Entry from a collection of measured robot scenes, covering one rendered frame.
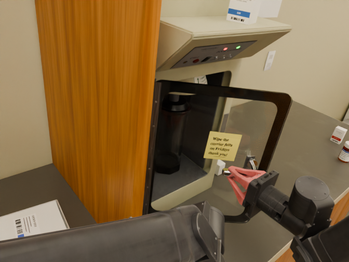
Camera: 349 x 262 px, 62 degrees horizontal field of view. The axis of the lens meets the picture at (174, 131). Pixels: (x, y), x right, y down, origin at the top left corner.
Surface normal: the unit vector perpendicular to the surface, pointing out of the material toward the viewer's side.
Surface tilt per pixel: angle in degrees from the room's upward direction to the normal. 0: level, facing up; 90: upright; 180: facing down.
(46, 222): 0
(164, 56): 90
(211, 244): 54
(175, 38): 90
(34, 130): 90
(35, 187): 0
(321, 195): 12
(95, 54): 90
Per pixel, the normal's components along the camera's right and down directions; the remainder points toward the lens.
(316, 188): -0.03, -0.78
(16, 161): 0.64, 0.46
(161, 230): 0.76, -0.43
